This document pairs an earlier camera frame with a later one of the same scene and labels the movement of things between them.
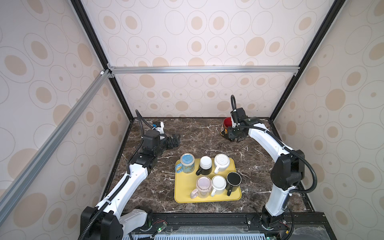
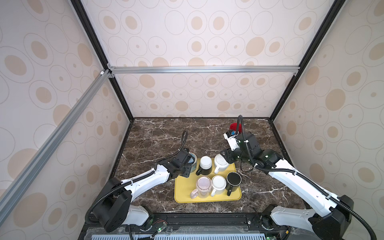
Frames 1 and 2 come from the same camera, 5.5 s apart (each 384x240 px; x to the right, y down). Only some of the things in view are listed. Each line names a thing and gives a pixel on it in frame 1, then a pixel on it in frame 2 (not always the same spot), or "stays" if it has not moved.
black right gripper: x=230 y=134 -> x=227 y=156
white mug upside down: x=221 y=162 stays
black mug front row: x=234 y=179 stays
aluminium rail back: x=112 y=71 stays
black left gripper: x=170 y=144 -> x=188 y=169
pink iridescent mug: x=204 y=188 stays
